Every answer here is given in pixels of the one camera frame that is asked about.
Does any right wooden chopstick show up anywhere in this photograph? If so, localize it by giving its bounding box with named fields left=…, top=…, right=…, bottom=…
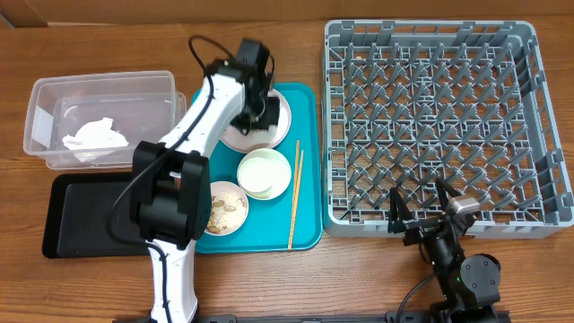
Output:
left=288, top=150, right=304, bottom=250

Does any pale green bowl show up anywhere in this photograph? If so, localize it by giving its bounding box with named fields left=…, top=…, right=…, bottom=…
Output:
left=238, top=148, right=291, bottom=200

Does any rice and peanut food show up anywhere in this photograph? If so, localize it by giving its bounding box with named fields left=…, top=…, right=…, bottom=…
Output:
left=206, top=191, right=248, bottom=235

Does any wooden chopstick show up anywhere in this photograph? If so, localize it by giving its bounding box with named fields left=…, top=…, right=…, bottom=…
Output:
left=288, top=139, right=300, bottom=251
left=288, top=150, right=304, bottom=250

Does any white tissue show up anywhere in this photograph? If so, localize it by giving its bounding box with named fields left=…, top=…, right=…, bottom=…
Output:
left=248, top=126, right=278, bottom=136
left=62, top=118, right=128, bottom=162

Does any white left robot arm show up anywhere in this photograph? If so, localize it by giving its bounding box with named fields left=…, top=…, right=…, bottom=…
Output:
left=127, top=39, right=280, bottom=322

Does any left wooden chopstick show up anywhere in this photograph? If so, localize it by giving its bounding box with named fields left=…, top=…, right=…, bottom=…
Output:
left=288, top=139, right=300, bottom=251

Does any grey dishwasher rack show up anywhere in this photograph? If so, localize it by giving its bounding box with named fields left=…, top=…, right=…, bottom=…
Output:
left=321, top=20, right=573, bottom=239

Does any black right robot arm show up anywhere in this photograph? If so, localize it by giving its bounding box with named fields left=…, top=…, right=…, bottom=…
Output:
left=387, top=178, right=510, bottom=322

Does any teal plastic tray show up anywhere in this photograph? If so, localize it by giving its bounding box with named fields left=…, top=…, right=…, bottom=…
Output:
left=196, top=83, right=323, bottom=254

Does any small pink bowl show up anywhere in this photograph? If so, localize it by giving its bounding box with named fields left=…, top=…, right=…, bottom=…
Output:
left=205, top=181, right=249, bottom=236

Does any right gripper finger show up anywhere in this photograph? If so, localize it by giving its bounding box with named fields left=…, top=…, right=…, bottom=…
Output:
left=435, top=178, right=461, bottom=211
left=387, top=188, right=413, bottom=233

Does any black plastic tray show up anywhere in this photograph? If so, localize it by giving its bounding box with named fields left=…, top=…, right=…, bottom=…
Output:
left=42, top=172, right=149, bottom=258

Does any large pink plate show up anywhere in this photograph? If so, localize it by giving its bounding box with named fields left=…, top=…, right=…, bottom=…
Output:
left=221, top=90, right=291, bottom=153

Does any clear plastic bin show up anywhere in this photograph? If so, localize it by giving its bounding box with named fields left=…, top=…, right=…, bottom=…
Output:
left=23, top=70, right=187, bottom=170

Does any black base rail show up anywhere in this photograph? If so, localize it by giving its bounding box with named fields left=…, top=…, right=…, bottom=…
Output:
left=111, top=310, right=511, bottom=323

